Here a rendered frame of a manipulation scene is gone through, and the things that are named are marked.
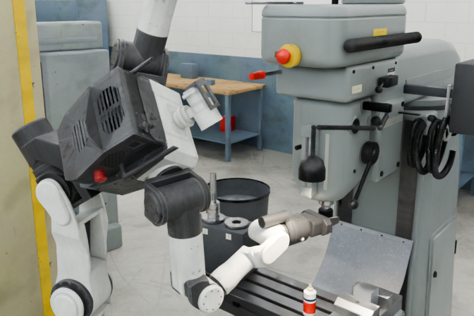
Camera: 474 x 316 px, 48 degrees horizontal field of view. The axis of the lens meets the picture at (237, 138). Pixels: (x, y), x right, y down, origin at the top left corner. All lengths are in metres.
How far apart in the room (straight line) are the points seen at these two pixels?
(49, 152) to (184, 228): 0.48
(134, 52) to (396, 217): 1.12
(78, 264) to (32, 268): 1.46
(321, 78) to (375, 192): 0.69
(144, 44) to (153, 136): 0.31
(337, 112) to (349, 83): 0.11
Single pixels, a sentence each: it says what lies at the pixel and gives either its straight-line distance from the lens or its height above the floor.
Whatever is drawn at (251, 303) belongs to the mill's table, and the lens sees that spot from 1.90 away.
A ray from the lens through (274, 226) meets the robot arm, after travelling 1.58.
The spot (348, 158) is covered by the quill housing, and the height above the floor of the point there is 1.46.
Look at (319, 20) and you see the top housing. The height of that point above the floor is 1.85.
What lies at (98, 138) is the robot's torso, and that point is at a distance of 1.35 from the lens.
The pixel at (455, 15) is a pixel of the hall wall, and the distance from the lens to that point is 5.87.
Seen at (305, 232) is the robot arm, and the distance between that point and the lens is 1.62.
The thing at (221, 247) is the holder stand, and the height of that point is 1.02.
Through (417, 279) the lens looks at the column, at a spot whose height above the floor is 0.91.
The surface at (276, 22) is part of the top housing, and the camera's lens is 1.44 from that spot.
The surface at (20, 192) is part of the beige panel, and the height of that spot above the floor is 0.95.
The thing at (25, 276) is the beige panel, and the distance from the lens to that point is 3.15.
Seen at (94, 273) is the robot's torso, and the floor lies 1.10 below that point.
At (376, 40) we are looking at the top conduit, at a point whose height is 1.80.
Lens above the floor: 1.89
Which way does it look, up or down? 14 degrees down
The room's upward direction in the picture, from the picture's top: straight up
